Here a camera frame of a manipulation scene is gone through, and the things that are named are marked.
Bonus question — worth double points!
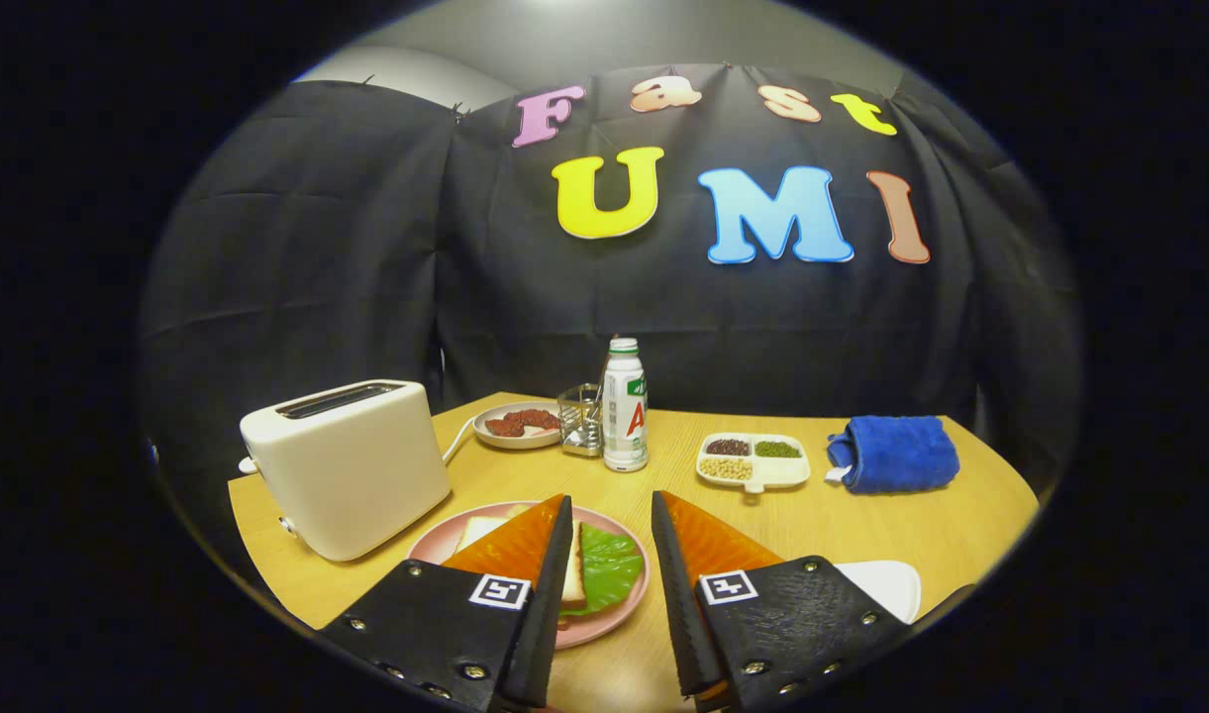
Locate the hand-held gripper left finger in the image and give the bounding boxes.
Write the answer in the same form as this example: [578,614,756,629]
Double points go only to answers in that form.
[319,494,575,712]

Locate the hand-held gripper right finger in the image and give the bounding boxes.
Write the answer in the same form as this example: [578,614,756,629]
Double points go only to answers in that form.
[651,490,912,713]

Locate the green lettuce leaf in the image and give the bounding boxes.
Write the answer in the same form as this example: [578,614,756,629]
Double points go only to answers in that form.
[561,522,646,619]

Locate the toasted bread slice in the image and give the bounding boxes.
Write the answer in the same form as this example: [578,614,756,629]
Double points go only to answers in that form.
[453,503,588,611]

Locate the pink round plate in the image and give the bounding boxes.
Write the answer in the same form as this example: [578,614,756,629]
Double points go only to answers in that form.
[408,501,652,651]

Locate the small beige plate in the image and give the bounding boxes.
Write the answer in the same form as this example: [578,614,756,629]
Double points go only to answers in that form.
[472,401,565,451]

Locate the white divided dish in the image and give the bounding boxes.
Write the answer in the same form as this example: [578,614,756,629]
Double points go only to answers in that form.
[695,432,812,494]

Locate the white drink bottle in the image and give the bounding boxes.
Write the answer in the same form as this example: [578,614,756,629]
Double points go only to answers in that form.
[602,338,650,473]

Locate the red meat pieces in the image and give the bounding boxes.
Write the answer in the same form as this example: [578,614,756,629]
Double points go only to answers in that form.
[484,408,561,438]

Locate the white square plate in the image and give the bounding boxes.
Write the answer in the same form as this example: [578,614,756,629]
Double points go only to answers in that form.
[834,560,923,625]

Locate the white toaster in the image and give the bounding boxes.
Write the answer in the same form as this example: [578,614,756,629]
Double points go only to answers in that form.
[239,379,453,563]

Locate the blue towel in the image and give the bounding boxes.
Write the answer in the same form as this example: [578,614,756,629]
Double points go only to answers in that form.
[827,415,960,495]

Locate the black backdrop cloth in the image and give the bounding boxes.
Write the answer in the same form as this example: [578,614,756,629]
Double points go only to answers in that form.
[139,64,1085,556]

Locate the metal wire holder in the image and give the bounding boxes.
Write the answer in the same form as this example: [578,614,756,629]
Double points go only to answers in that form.
[557,383,605,458]

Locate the white toaster cable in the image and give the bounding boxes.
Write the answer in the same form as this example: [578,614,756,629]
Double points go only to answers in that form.
[443,416,481,466]

